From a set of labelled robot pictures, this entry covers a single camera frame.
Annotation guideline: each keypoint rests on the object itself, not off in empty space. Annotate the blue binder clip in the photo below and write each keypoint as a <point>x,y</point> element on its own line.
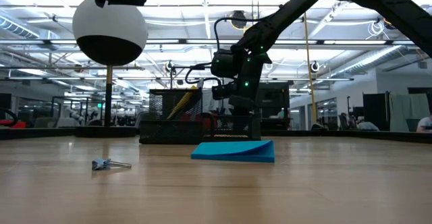
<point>98,164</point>

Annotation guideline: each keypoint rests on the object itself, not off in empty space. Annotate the grey cover sheet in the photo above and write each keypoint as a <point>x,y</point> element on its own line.
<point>207,104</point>

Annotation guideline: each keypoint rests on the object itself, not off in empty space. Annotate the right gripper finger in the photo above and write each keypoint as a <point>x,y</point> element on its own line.
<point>248,122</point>

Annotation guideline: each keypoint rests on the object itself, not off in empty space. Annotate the black mesh desk organizer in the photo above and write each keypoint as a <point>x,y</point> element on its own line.
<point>168,133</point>

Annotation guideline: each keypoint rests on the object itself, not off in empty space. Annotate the person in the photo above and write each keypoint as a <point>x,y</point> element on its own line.
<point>426,125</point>

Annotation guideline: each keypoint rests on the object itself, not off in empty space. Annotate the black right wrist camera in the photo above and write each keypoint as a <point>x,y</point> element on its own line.
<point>222,90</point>

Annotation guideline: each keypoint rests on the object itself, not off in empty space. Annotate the blue sticky note pad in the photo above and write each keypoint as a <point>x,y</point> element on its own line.
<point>233,153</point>

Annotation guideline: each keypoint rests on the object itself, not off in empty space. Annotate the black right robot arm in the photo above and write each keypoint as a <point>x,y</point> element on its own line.
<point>287,18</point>

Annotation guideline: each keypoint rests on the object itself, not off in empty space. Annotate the purple patterned pen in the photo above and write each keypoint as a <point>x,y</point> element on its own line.
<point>201,85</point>

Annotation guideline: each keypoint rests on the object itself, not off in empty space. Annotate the black aluminium table frame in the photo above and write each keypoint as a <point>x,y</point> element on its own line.
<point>337,134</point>

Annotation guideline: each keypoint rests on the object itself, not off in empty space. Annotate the pale green curtain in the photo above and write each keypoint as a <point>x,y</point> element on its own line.
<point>403,112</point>

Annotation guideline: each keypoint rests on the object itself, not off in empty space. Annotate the white globe table lamp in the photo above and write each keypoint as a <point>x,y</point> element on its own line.
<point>108,21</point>

